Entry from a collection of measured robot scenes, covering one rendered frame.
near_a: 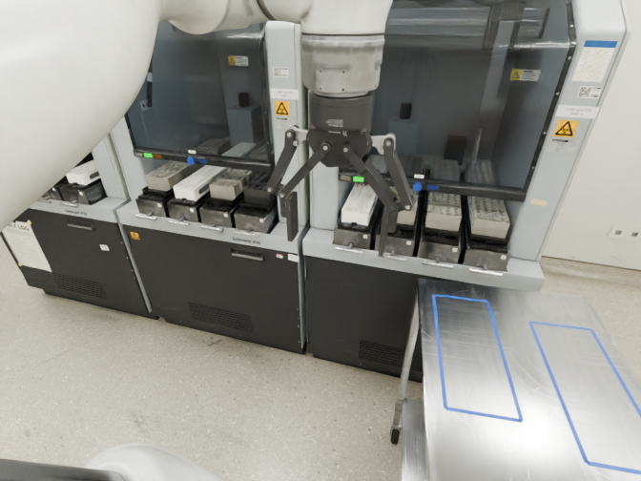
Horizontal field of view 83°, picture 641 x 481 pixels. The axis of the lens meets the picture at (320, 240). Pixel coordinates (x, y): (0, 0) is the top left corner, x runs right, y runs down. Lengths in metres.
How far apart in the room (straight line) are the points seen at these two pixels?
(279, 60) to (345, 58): 0.89
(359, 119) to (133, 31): 0.28
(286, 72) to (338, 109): 0.87
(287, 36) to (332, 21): 0.87
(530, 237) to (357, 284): 0.63
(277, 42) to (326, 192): 0.51
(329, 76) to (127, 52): 0.26
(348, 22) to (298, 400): 1.58
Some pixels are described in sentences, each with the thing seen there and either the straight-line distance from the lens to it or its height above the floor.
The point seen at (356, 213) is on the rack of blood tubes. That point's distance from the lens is 1.31.
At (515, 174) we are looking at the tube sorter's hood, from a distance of 1.29.
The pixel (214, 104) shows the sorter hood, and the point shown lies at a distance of 1.42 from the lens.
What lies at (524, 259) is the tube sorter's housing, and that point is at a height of 0.74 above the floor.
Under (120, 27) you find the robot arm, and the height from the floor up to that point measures 1.48.
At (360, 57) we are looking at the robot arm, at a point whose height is 1.44.
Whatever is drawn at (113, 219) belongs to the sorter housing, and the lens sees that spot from 1.87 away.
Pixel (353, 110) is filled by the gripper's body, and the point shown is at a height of 1.39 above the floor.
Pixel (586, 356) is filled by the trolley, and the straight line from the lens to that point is 1.05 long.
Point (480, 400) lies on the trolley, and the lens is 0.86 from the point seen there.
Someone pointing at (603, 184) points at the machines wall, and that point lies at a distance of 2.66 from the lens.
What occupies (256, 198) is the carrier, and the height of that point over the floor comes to 0.85.
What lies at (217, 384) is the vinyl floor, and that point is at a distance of 1.89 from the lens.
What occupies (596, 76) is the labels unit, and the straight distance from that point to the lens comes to 1.27.
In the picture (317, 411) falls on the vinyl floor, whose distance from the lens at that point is 1.75.
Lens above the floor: 1.48
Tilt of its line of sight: 33 degrees down
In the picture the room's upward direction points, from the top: straight up
